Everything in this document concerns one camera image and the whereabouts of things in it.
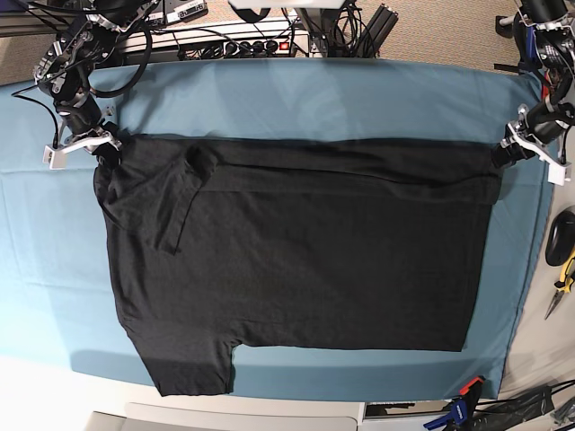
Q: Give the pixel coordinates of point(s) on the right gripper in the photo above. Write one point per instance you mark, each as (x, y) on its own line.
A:
(85, 121)

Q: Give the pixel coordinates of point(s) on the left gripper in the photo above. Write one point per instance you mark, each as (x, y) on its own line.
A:
(539, 131)

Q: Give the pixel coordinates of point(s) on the black T-shirt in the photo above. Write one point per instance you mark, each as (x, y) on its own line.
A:
(213, 244)

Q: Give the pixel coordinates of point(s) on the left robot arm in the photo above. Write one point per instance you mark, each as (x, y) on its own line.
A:
(543, 32)

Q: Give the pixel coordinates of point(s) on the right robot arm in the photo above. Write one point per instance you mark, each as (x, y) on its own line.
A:
(63, 74)

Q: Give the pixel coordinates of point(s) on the black computer mouse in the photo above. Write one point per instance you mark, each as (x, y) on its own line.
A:
(560, 242)

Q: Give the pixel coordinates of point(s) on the teal table cloth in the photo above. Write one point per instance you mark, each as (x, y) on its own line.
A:
(57, 307)

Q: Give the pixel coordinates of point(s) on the white power strip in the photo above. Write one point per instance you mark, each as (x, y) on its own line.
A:
(206, 43)

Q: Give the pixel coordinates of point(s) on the orange blue spring clamp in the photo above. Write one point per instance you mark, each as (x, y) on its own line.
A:
(460, 410)

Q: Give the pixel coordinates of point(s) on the black plastic bag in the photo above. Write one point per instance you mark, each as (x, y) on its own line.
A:
(530, 405)

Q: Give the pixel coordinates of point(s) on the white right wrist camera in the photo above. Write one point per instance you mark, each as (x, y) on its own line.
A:
(54, 158)

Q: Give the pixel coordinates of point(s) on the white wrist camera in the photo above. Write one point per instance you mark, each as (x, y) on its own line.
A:
(54, 158)
(559, 174)

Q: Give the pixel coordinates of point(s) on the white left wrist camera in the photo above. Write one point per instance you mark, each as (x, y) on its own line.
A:
(559, 174)

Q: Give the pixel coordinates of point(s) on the yellow handled pliers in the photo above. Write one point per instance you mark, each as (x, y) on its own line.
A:
(562, 285)

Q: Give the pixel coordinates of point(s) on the black aluminium extrusion frame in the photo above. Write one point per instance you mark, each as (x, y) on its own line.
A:
(376, 32)

